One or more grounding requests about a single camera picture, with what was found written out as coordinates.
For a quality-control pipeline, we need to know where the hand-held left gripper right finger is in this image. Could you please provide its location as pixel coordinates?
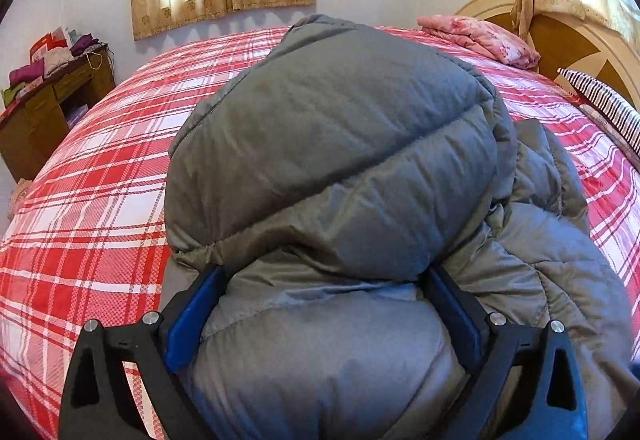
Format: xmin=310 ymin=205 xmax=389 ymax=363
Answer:
xmin=425 ymin=265 xmax=589 ymax=440

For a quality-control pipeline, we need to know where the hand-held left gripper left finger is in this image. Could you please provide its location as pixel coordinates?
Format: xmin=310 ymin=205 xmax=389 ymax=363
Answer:
xmin=59 ymin=264 xmax=227 ymax=440

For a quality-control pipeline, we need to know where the grey puffer jacket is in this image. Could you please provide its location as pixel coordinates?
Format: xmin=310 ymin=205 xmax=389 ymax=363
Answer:
xmin=162 ymin=14 xmax=640 ymax=440

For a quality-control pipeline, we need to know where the red plaid bed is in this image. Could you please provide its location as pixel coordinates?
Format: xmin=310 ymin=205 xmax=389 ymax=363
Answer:
xmin=0 ymin=26 xmax=640 ymax=440

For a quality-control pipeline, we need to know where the pink knitted cloth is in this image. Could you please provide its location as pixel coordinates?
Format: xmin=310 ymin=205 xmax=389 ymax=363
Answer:
xmin=7 ymin=177 xmax=35 ymax=221

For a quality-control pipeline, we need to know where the brown wooden desk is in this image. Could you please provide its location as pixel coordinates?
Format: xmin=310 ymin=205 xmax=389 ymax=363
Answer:
xmin=0 ymin=44 xmax=117 ymax=184

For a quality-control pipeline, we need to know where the striped pillow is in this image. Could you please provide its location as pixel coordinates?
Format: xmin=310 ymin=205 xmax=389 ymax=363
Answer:
xmin=557 ymin=68 xmax=640 ymax=147

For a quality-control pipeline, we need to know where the pink folded blanket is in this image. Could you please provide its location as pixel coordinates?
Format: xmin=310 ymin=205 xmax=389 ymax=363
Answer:
xmin=416 ymin=14 xmax=541 ymax=70

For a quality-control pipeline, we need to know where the cream wooden headboard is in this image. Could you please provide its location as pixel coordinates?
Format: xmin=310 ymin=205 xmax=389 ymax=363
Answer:
xmin=454 ymin=0 xmax=640 ymax=111

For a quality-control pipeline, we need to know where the beige folded cloth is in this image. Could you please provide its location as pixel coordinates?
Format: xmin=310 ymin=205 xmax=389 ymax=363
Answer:
xmin=42 ymin=46 xmax=77 ymax=74

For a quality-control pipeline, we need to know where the magenta folded cloth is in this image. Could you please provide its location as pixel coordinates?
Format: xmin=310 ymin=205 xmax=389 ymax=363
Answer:
xmin=9 ymin=60 xmax=47 ymax=89

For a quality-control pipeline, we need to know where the purple folded cloth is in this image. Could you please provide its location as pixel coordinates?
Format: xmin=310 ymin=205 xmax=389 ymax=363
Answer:
xmin=69 ymin=33 xmax=99 ymax=56

